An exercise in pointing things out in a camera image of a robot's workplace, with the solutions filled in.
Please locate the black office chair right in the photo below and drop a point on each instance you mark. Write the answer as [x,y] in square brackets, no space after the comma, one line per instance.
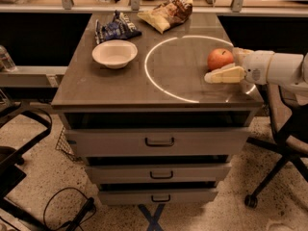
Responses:
[289,128]

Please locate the wire mesh basket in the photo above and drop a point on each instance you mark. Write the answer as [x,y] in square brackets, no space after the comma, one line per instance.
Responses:
[64,147]

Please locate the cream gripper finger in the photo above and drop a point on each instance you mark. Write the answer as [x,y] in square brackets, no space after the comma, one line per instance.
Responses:
[228,74]
[239,54]

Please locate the top drawer with black handle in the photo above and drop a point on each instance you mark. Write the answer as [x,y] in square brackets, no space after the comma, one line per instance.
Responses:
[156,142]

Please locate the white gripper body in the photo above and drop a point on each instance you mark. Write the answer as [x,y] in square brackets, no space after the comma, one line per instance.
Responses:
[256,67]

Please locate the middle drawer with black handle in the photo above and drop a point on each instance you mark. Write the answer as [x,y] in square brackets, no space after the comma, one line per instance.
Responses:
[157,173]

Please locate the red apple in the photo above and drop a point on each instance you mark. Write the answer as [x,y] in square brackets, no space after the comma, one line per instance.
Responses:
[219,58]

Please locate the white paper bowl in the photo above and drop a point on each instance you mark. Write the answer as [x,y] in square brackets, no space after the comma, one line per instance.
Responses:
[115,54]

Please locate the clear plastic bottle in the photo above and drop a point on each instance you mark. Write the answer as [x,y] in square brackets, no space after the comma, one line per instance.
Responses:
[6,61]

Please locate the bottom drawer with black handle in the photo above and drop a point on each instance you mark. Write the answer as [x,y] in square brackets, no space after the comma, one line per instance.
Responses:
[157,196]

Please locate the black chair left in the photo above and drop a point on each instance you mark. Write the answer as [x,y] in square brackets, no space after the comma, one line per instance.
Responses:
[10,174]

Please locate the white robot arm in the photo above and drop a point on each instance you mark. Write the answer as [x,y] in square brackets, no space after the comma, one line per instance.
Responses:
[289,71]

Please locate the blue tape cross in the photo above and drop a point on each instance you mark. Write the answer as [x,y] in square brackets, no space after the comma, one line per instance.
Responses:
[153,219]

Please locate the yellow brown chip bag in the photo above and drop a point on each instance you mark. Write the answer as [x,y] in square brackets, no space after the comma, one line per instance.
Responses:
[168,14]

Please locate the blue chip bag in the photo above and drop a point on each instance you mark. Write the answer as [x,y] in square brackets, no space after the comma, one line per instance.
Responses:
[121,27]

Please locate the drawer with black handle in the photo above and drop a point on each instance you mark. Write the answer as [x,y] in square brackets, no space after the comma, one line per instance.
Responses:
[157,196]
[157,173]
[156,142]

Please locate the grey drawer cabinet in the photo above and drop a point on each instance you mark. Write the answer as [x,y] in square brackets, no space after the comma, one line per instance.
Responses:
[162,88]

